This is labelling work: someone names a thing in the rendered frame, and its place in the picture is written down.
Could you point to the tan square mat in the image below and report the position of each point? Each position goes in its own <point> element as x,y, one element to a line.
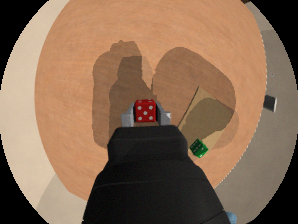
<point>205,119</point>

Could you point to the green die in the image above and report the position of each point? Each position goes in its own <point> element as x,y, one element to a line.
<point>198,148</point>

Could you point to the red die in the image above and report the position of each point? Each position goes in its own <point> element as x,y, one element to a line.
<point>145,110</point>

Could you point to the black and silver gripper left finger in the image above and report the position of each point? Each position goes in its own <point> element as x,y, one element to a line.
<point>128,119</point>

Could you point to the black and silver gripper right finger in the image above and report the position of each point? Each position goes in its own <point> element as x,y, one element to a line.
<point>162,117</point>

